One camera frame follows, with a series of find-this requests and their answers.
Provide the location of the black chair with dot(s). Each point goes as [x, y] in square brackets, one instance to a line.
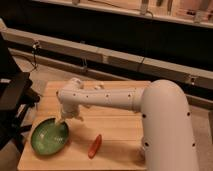
[16, 97]

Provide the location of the orange carrot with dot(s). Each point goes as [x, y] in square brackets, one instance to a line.
[95, 146]

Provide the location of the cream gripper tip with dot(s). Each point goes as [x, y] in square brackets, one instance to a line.
[60, 120]

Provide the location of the green ceramic bowl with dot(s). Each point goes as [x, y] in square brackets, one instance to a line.
[48, 137]

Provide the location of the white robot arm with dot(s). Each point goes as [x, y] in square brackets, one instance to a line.
[168, 137]

